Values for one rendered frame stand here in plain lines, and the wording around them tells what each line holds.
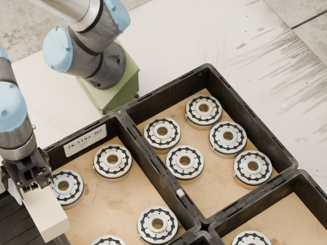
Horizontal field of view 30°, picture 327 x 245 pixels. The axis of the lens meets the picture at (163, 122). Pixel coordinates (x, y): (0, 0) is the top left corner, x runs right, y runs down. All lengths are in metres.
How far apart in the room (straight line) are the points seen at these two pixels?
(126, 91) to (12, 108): 0.85
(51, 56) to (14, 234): 0.48
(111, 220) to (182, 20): 0.83
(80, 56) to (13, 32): 1.43
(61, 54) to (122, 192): 0.40
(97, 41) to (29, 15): 1.52
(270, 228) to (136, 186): 0.36
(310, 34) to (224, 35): 1.06
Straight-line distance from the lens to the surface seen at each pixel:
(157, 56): 2.02
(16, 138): 1.09
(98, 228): 1.58
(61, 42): 1.68
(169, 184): 1.51
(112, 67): 1.78
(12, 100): 1.04
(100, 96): 1.85
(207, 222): 1.47
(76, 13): 1.58
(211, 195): 1.61
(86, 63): 1.71
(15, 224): 1.62
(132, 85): 1.84
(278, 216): 1.61
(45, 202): 1.31
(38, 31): 3.07
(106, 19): 1.62
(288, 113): 1.93
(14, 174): 1.22
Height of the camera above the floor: 2.28
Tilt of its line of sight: 58 degrees down
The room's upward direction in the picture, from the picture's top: 1 degrees clockwise
